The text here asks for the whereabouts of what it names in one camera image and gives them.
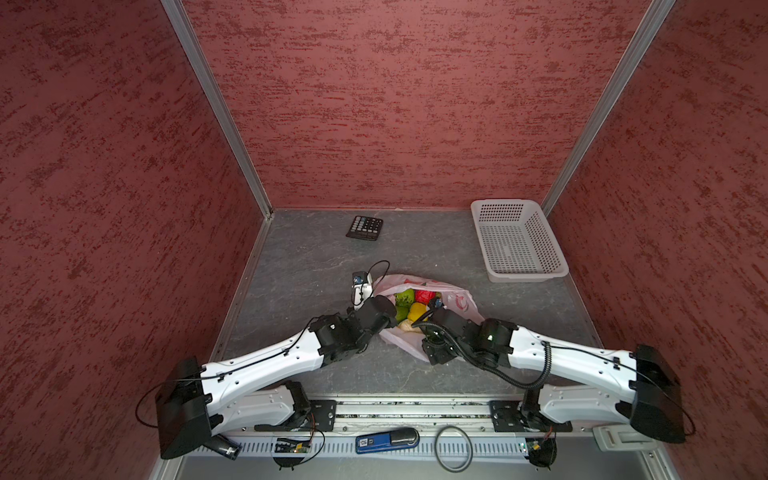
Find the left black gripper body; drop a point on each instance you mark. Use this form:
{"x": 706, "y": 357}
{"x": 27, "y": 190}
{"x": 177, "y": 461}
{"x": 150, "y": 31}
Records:
{"x": 388, "y": 325}

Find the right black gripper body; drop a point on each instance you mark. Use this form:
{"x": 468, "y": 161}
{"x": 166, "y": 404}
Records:
{"x": 437, "y": 347}

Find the light green fruit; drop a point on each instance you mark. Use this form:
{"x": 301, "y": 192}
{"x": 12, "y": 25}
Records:
{"x": 403, "y": 302}

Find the yellow fruit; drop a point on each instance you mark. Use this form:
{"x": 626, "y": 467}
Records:
{"x": 416, "y": 311}

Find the pink plastic bag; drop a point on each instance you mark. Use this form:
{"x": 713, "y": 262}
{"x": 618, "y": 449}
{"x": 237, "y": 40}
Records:
{"x": 404, "y": 335}

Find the red fruit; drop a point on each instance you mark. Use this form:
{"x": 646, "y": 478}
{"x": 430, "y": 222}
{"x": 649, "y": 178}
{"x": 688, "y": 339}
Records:
{"x": 424, "y": 296}

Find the white plastic basket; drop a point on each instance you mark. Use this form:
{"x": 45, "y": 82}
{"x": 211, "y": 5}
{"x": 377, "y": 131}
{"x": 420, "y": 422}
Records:
{"x": 517, "y": 242}

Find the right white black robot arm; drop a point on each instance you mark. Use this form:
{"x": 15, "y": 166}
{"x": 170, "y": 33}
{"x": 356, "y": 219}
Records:
{"x": 565, "y": 381}

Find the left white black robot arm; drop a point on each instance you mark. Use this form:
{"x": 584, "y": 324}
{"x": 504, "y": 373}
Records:
{"x": 196, "y": 403}

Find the black calculator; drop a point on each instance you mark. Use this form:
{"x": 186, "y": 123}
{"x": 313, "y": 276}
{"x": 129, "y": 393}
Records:
{"x": 365, "y": 228}

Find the blue black device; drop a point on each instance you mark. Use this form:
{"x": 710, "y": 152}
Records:
{"x": 392, "y": 440}

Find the right circuit board connector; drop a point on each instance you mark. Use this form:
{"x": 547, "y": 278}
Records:
{"x": 542, "y": 452}

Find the circuit board connector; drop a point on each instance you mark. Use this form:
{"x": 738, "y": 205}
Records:
{"x": 542, "y": 452}
{"x": 289, "y": 453}

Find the left circuit board connector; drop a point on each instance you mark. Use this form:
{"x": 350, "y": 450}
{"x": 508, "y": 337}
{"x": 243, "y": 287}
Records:
{"x": 289, "y": 453}

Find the grey plastic holder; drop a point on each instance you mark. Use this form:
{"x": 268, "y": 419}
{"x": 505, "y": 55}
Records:
{"x": 622, "y": 438}

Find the black small device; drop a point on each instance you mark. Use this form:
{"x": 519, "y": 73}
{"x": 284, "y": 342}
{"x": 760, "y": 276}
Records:
{"x": 223, "y": 446}

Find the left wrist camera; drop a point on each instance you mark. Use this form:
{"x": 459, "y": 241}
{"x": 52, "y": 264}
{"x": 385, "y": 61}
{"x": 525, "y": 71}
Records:
{"x": 362, "y": 288}

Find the aluminium front rail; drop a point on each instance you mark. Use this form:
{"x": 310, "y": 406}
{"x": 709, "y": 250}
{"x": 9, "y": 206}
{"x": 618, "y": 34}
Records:
{"x": 450, "y": 427}

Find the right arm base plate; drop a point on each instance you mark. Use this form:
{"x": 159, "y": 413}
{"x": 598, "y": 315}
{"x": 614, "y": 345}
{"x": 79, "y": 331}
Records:
{"x": 516, "y": 417}

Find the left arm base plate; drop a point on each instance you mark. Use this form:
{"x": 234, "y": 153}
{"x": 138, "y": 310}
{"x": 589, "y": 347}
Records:
{"x": 307, "y": 417}

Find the right aluminium corner post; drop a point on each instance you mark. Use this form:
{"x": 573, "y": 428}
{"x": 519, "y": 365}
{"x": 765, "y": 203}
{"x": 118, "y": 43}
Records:
{"x": 646, "y": 31}

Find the aluminium corner post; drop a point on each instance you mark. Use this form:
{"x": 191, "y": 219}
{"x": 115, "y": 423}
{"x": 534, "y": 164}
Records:
{"x": 646, "y": 31}
{"x": 184, "y": 32}

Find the left aluminium corner post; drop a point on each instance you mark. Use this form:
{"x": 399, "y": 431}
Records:
{"x": 184, "y": 32}

